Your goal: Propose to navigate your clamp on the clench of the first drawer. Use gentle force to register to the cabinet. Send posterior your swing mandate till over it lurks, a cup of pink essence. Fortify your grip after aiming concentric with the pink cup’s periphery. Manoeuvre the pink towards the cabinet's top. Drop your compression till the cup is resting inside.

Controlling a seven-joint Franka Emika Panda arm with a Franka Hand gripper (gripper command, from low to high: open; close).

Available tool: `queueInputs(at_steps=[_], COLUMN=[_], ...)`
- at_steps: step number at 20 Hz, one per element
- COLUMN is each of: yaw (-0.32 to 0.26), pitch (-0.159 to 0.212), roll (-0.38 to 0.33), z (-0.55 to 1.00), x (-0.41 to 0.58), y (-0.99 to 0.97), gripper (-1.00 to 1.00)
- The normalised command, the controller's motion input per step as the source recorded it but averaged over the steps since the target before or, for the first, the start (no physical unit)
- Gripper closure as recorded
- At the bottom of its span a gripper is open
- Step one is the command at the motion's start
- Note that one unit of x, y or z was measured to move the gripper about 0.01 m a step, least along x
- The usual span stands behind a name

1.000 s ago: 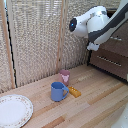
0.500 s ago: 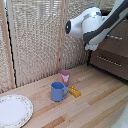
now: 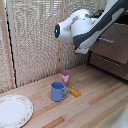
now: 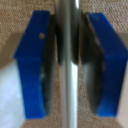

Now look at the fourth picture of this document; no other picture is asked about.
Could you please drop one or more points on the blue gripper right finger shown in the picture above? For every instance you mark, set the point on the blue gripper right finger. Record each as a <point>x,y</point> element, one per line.
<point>108,66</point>

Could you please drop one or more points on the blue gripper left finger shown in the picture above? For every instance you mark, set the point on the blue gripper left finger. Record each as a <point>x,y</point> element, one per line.
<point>31,66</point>

